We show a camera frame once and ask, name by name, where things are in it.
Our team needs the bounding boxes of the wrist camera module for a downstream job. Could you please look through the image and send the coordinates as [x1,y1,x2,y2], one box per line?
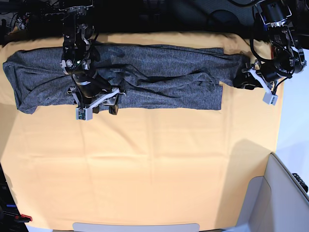
[263,92,278,105]
[75,107,93,121]

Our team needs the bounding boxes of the yellow table cloth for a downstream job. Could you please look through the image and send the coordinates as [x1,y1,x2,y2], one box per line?
[0,30,287,230]

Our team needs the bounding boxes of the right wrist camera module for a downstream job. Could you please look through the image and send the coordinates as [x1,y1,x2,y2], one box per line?
[75,107,93,121]

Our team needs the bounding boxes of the red black clamp left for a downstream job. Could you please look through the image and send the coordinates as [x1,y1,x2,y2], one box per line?
[14,214,32,223]

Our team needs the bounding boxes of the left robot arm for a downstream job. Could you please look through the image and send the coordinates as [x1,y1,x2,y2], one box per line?
[231,0,307,94]

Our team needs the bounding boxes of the black round stool base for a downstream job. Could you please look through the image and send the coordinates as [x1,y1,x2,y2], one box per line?
[206,10,241,27]

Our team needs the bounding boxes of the grey long-sleeve T-shirt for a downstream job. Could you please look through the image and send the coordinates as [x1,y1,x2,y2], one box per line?
[3,44,250,114]

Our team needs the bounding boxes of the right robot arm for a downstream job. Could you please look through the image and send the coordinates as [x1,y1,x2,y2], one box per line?
[58,0,123,120]

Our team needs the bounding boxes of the white tray edge bottom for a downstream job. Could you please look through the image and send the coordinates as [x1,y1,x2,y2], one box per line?
[72,222,200,232]

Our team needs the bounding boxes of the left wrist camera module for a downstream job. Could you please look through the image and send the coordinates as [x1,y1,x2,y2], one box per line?
[263,92,278,105]

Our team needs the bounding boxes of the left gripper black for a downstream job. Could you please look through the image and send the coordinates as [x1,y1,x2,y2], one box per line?
[233,62,285,90]

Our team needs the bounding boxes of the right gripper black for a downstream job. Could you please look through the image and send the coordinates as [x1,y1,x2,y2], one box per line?
[71,73,119,115]

